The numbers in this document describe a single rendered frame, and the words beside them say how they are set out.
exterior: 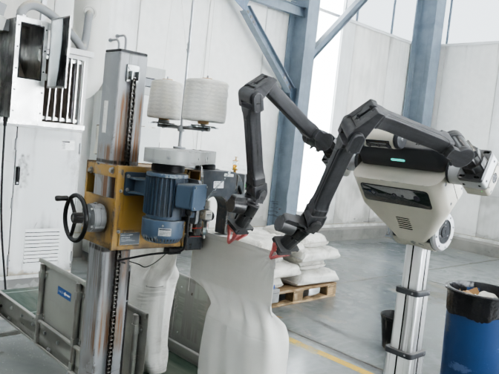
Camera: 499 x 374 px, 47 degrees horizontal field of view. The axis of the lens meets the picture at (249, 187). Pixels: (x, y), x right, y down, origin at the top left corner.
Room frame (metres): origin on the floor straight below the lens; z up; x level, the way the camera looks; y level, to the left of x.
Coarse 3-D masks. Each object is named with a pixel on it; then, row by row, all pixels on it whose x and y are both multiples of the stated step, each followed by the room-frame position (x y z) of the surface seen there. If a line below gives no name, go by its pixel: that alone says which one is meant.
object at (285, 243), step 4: (276, 236) 2.02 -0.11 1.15; (280, 236) 2.04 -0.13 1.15; (284, 236) 2.01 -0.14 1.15; (288, 236) 1.99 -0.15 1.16; (276, 240) 2.01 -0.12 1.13; (280, 240) 2.02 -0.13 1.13; (284, 240) 2.00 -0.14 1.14; (288, 240) 1.99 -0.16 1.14; (292, 240) 1.98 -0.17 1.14; (296, 240) 1.98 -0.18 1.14; (276, 244) 2.00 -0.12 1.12; (280, 244) 2.00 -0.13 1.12; (284, 244) 2.00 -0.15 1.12; (288, 244) 2.00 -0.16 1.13; (292, 244) 1.99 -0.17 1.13; (296, 244) 2.00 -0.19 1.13; (280, 248) 1.99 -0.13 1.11; (284, 248) 2.00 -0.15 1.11; (288, 248) 2.01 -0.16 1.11; (292, 248) 2.01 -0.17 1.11; (296, 248) 2.05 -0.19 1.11; (280, 252) 1.99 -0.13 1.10
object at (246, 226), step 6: (240, 216) 2.20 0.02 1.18; (246, 216) 2.19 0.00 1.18; (228, 222) 2.21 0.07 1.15; (234, 222) 2.22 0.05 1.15; (240, 222) 2.20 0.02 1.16; (246, 222) 2.20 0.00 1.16; (234, 228) 2.19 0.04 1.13; (240, 228) 2.20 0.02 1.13; (246, 228) 2.22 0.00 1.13; (252, 228) 2.25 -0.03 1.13
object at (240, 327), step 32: (192, 256) 2.42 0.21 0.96; (224, 256) 2.28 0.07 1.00; (256, 256) 2.14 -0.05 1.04; (224, 288) 2.26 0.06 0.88; (256, 288) 2.12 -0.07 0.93; (224, 320) 2.15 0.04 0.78; (256, 320) 2.06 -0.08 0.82; (224, 352) 2.11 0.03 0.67; (256, 352) 2.01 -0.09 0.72; (288, 352) 2.07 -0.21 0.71
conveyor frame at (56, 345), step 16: (16, 304) 3.17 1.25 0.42; (16, 320) 3.20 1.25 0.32; (32, 320) 3.04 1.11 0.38; (32, 336) 3.03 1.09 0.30; (48, 336) 2.88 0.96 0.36; (64, 336) 2.75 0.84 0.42; (48, 352) 2.84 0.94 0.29; (64, 352) 2.75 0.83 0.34; (176, 352) 2.82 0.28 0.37; (192, 352) 2.72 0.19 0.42
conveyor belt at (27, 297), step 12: (24, 288) 3.63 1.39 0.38; (36, 288) 3.66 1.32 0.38; (24, 300) 3.38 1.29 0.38; (36, 300) 3.41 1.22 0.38; (168, 360) 2.69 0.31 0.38; (180, 360) 2.71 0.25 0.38; (144, 372) 2.53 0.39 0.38; (168, 372) 2.55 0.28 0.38; (180, 372) 2.57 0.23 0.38; (192, 372) 2.58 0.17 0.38
